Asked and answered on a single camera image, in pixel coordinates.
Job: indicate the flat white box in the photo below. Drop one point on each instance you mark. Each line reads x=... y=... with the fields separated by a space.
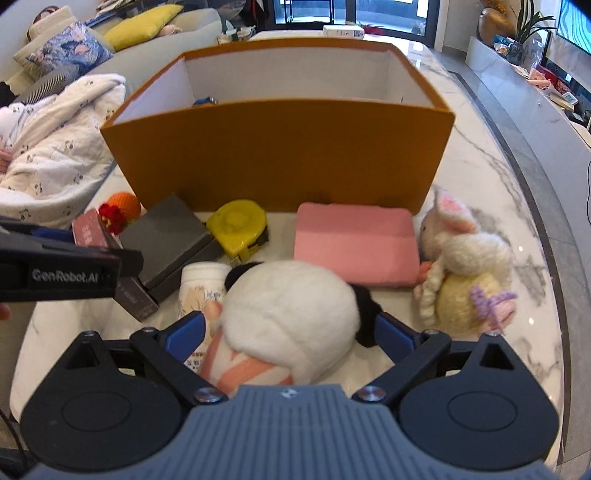
x=342 y=31

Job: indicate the blue package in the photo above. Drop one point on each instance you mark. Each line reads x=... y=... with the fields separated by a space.
x=508 y=45

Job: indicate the white television console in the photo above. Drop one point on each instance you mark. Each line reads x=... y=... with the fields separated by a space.
x=521 y=106

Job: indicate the striped pillow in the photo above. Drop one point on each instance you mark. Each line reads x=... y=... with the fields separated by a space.
x=51 y=85

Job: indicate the yellow tape measure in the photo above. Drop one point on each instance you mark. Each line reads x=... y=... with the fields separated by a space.
x=235 y=226

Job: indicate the grey sofa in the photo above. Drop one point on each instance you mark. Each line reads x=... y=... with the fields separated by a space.
x=152 y=60

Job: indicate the white printed blanket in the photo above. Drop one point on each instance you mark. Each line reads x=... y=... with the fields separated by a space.
x=55 y=152

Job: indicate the red crochet flower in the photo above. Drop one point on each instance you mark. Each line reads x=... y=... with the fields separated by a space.
x=111 y=217

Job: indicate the yellow pillow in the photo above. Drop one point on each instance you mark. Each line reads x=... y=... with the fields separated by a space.
x=138 y=27

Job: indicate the small pink plush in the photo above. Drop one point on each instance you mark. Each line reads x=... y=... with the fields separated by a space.
x=167 y=30

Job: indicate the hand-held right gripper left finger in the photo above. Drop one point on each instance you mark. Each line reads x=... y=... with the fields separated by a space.
x=187 y=334

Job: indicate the white panda plush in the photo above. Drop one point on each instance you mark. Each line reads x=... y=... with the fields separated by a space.
x=286 y=314

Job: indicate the person's left hand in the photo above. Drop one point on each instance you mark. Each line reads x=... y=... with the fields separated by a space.
x=3 y=312

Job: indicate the blue floral pillow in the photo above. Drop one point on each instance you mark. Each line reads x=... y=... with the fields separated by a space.
x=69 y=48

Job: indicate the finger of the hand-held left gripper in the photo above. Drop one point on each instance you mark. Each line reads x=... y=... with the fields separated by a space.
x=51 y=234

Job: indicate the pink case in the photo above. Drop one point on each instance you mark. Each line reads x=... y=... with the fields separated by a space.
x=355 y=244

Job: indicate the orange crochet ball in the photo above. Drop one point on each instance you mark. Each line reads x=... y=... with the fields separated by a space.
x=125 y=203

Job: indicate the maroon box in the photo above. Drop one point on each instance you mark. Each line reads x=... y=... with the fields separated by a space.
x=90 y=230

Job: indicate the brown teddy bear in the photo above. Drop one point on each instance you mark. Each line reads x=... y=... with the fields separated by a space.
x=494 y=25

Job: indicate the sliding glass door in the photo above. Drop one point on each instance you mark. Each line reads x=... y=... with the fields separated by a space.
x=323 y=11

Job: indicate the small blue item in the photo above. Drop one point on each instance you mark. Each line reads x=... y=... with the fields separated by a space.
x=205 y=101

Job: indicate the television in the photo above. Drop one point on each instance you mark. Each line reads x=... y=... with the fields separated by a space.
x=575 y=23

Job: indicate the pink item on console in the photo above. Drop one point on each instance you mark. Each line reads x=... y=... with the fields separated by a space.
x=541 y=79

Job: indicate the green potted plant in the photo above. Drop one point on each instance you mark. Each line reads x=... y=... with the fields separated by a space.
x=531 y=21

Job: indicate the white crochet rabbit doll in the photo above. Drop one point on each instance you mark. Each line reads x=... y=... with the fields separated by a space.
x=466 y=254

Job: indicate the red item on floor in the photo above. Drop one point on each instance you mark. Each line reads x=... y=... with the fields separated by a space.
x=376 y=28

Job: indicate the dark grey box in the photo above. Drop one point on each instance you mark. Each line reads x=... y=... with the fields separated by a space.
x=166 y=240

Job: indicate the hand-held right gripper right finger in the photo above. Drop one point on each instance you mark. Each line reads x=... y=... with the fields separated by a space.
x=392 y=337

